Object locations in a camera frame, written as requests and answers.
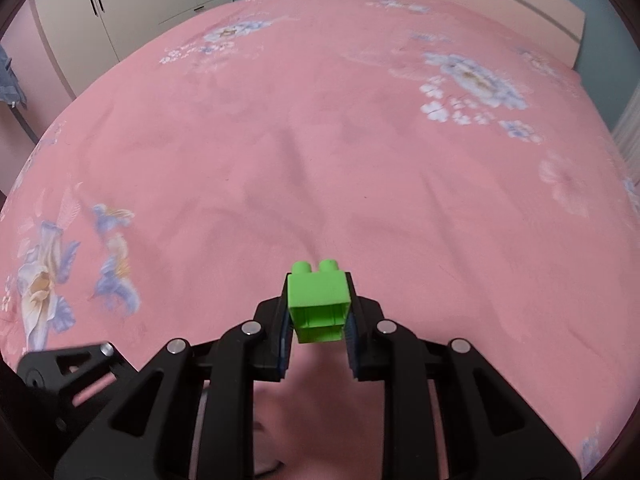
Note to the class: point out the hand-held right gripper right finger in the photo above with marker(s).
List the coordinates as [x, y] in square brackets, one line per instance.
[352, 345]

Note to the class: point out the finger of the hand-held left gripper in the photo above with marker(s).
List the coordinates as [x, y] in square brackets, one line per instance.
[45, 367]

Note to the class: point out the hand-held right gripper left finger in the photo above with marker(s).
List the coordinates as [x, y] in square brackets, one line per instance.
[285, 342]

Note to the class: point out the green toy brick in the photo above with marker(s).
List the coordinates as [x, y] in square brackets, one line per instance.
[315, 295]

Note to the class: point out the pink floral bed sheet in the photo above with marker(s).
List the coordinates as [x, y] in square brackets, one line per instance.
[325, 150]

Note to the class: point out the blue hanging cloth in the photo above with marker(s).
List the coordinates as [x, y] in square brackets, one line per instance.
[10, 82]

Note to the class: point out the white curtain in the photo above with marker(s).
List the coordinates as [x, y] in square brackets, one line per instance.
[629, 130]

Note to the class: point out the cream wardrobe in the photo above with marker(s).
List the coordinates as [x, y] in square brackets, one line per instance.
[135, 5]

